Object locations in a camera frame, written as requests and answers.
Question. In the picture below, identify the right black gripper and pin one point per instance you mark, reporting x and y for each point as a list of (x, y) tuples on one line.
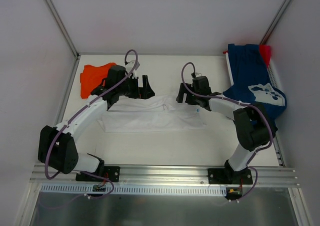
[(187, 95)]

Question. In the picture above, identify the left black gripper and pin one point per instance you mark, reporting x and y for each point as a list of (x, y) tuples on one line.
[(139, 87)]

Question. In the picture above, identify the white t shirt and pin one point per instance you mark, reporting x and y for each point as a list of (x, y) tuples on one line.
[(157, 114)]

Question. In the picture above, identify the orange t shirt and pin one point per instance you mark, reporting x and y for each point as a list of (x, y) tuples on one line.
[(91, 77)]

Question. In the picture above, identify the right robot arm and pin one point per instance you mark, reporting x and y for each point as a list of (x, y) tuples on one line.
[(254, 128)]

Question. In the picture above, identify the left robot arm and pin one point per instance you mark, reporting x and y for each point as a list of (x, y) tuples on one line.
[(58, 145)]

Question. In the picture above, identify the blue printed t shirt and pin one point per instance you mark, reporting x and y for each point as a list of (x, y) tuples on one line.
[(251, 82)]

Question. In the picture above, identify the white perforated basket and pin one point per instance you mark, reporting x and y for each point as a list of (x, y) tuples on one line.
[(272, 73)]

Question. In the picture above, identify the red t shirt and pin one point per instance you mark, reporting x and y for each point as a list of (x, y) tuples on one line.
[(266, 54)]

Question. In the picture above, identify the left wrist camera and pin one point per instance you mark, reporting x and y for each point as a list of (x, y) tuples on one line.
[(131, 68)]

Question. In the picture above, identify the aluminium mounting rail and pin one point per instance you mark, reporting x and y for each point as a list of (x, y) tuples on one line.
[(179, 176)]

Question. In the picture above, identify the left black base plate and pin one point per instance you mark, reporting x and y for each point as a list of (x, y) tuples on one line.
[(110, 172)]

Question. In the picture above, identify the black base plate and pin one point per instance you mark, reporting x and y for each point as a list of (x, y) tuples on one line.
[(110, 172), (222, 176)]

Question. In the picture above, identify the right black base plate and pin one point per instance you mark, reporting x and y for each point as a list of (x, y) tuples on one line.
[(222, 176)]

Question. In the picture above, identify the white slotted cable duct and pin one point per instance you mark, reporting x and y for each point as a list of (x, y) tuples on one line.
[(135, 189)]

